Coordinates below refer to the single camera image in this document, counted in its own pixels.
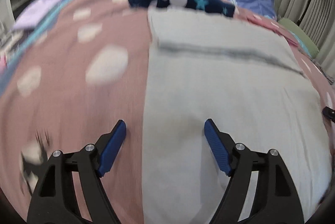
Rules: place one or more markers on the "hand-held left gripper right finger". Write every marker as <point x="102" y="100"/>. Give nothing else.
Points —
<point x="217" y="150"/>

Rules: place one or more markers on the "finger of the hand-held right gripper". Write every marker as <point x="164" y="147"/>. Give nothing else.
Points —
<point x="328" y="112"/>

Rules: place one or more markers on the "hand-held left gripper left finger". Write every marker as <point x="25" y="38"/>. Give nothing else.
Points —
<point x="113" y="148"/>

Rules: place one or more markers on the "light grey garment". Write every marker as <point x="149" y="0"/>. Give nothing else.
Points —
<point x="222" y="82"/>

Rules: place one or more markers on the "pink polka-dot blanket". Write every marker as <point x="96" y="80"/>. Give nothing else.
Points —
<point x="65" y="108"/>

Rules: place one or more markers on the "green pillow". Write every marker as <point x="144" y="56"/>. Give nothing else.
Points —
<point x="301" y="35"/>

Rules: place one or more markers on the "folded pink garment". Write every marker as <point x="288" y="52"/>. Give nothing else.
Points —
<point x="264" y="22"/>

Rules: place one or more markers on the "navy star-print garment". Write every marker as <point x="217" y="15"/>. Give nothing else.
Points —
<point x="201" y="2"/>

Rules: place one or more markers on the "lavender cloth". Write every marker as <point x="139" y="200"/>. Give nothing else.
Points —
<point x="36" y="11"/>

